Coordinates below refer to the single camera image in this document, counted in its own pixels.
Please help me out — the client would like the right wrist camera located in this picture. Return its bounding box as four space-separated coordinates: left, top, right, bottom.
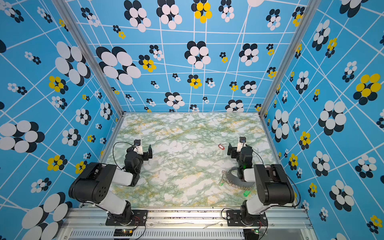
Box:
237 137 246 152

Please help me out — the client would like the left aluminium corner post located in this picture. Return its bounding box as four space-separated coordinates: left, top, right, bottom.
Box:
53 1 124 118

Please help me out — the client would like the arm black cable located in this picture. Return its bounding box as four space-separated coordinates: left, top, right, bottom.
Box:
251 149 302 208
112 141 135 171

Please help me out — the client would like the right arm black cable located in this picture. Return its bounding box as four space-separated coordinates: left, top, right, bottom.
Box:
251 149 302 208

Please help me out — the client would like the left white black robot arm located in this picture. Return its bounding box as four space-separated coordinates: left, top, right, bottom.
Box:
69 141 153 226

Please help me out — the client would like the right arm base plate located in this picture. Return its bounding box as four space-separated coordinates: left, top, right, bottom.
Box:
225 209 268 228

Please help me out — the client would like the aluminium corner post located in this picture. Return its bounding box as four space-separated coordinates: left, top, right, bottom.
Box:
53 1 124 118
260 0 321 118

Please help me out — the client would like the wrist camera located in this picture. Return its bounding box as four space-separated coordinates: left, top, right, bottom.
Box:
237 137 246 152
134 140 143 155

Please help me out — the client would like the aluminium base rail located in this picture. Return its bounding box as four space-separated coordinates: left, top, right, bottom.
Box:
57 208 317 240

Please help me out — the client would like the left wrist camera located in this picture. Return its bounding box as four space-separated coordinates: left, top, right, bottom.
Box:
134 140 143 155

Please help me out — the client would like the right aluminium corner post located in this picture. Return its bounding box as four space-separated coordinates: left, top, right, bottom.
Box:
260 0 321 118

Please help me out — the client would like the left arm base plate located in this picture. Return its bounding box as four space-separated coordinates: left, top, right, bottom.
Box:
105 210 149 227

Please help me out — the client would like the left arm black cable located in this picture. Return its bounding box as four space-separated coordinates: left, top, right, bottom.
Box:
112 141 135 171

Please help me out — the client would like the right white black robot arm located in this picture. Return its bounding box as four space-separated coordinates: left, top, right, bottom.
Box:
224 143 295 226

